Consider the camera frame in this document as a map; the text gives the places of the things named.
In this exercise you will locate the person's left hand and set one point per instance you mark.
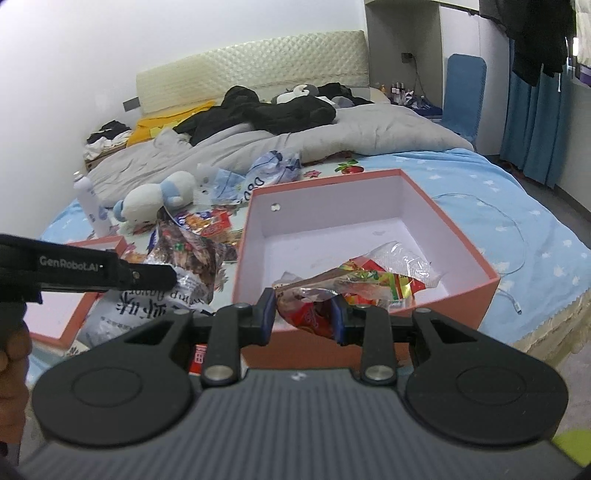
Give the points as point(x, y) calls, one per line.
point(16, 369)

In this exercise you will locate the cream quilted headboard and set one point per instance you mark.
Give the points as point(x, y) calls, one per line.
point(240, 64)

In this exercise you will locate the clear plastic snack packet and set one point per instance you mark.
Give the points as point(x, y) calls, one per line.
point(406, 258)

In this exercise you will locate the black clothing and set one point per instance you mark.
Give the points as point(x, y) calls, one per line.
point(258, 113)

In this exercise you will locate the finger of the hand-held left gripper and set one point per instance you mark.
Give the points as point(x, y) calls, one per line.
point(147, 277)

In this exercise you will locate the grey duvet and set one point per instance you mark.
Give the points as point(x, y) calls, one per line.
point(369, 129)

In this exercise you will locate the white silver snack bag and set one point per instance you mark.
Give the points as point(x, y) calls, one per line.
point(138, 314)

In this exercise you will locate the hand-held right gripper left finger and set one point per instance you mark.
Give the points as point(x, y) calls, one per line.
point(268, 318)

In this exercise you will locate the black wall socket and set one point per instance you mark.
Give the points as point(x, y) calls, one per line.
point(407, 57)

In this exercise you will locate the dark grey clothing heap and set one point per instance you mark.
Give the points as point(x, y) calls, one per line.
point(346, 94)

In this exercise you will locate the blue curtain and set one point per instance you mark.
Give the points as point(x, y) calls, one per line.
point(531, 129)

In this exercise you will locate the yellow green cloth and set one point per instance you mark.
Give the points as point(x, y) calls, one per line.
point(575, 445)

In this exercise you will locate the yellow blanket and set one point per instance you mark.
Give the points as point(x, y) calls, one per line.
point(152, 124)

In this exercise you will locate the white and blue plush toy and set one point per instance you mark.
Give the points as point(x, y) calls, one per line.
point(152, 198)

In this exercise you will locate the beige lace bed skirt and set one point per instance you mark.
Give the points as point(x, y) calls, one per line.
point(554, 337)

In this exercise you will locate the grey wall outlet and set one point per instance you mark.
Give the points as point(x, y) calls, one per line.
point(132, 104)

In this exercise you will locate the yellow green snack packet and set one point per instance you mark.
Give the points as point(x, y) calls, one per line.
point(378, 281)

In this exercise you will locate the light blue bedsheet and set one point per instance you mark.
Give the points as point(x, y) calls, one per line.
point(485, 184)

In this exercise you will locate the clear red label snack packet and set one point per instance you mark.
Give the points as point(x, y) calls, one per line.
point(307, 316)

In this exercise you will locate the heap of black white clothes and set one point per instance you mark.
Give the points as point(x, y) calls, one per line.
point(108, 136)

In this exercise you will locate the blue chair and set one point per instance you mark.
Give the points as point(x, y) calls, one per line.
point(464, 97)

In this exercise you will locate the crumpled blue plastic bag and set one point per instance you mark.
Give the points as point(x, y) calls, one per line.
point(263, 177)

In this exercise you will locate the patterned dark blue cloth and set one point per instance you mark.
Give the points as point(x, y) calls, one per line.
point(425, 110)

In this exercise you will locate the group of small bottles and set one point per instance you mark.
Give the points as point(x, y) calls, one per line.
point(401, 92)

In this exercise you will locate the pile of snack packets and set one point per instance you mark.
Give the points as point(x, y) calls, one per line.
point(207, 226)

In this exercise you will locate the hanging black garment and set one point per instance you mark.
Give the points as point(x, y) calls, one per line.
point(531, 37)

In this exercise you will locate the deep pink box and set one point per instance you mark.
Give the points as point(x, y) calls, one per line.
point(323, 221)

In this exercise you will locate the white spray bottle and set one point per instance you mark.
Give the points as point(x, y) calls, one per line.
point(94, 207)

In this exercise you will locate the brown glossy snack bag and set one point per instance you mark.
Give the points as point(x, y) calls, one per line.
point(194, 249)

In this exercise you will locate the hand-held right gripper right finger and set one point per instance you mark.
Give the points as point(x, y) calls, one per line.
point(339, 321)

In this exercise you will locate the floral tablecloth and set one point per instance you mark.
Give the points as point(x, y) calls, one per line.
point(318, 174)

